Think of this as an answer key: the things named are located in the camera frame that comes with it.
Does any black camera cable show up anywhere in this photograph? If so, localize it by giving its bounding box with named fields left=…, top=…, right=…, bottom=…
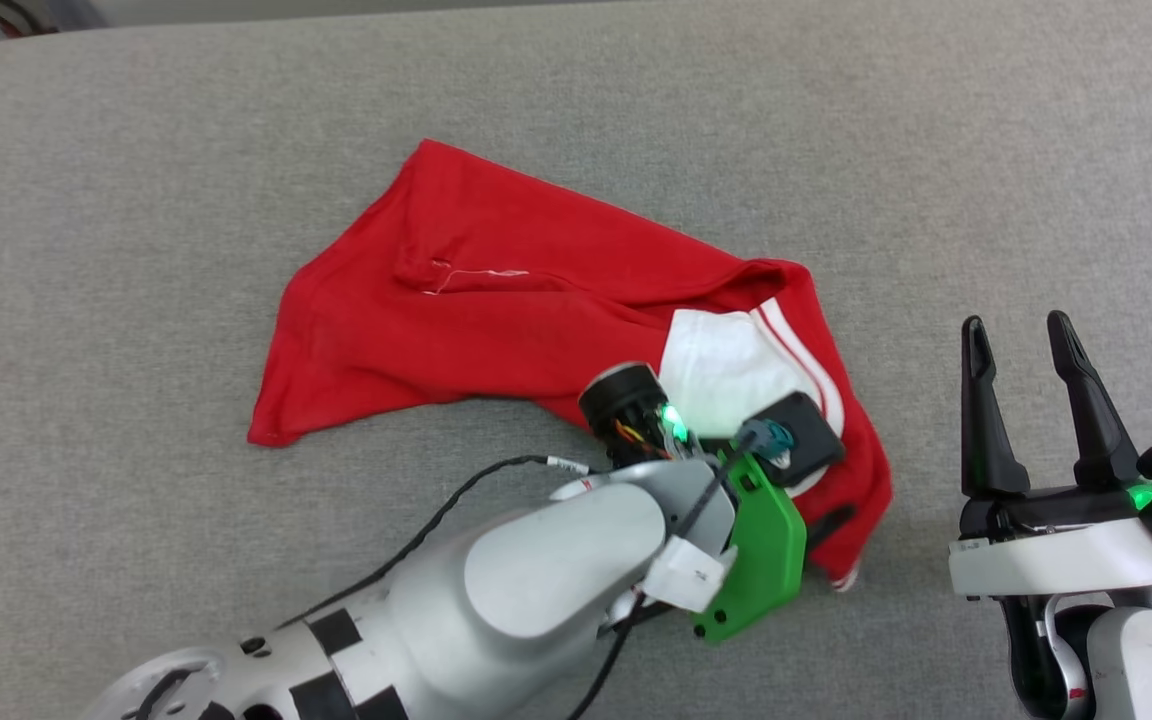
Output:
left=566, top=440, right=762, bottom=720

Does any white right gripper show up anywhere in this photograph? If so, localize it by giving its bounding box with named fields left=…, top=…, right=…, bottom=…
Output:
left=948, top=310, right=1152, bottom=601

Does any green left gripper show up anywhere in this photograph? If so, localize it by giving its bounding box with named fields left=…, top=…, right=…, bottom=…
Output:
left=579, top=362, right=857, bottom=644

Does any thin black motor cable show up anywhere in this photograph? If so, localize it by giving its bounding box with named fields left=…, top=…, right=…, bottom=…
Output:
left=281, top=455, right=592, bottom=629

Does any red and white jersey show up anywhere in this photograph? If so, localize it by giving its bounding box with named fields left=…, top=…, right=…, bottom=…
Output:
left=247, top=138, right=895, bottom=593

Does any white cable clip block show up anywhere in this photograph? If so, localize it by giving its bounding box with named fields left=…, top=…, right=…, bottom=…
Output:
left=643, top=538, right=739, bottom=614

